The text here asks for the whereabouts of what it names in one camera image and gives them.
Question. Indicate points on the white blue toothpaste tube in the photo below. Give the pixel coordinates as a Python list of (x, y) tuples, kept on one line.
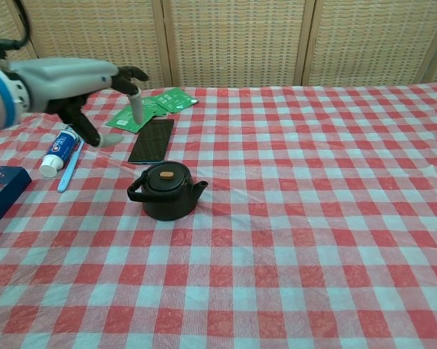
[(59, 149)]

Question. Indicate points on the black ceramic teapot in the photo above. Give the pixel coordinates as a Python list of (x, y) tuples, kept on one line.
[(166, 196)]

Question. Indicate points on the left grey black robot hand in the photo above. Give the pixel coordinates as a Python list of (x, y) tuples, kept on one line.
[(58, 78)]

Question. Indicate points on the black smartphone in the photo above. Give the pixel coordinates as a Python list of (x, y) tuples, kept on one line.
[(152, 140)]

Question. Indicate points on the light blue toothbrush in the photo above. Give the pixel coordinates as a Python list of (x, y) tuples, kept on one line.
[(70, 169)]

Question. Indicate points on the dark blue floral box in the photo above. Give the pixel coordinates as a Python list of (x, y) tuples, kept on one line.
[(0, 196)]

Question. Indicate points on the woven rattan folding screen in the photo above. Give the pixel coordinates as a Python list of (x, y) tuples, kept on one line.
[(232, 40)]

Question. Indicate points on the green sachet packet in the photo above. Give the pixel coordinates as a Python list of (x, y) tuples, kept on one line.
[(124, 120), (153, 107), (177, 98)]

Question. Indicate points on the red white checkered tablecloth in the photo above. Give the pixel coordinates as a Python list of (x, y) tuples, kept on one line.
[(261, 225)]

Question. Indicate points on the black teapot lid wooden knob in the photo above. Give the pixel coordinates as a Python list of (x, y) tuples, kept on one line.
[(166, 178)]

